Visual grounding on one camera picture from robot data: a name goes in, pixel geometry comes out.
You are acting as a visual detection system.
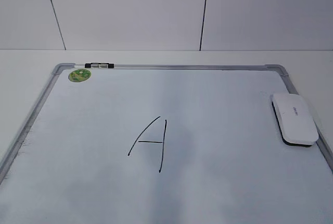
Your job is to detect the white board eraser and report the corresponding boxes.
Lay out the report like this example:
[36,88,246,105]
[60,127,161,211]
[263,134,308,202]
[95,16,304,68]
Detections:
[271,93,319,147]

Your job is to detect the round green sticker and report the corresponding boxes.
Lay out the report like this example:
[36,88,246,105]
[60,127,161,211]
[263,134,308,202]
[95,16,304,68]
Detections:
[68,69,91,82]

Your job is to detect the white board with grey frame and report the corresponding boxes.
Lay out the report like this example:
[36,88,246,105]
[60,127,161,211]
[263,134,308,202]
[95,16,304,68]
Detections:
[1,64,332,223]

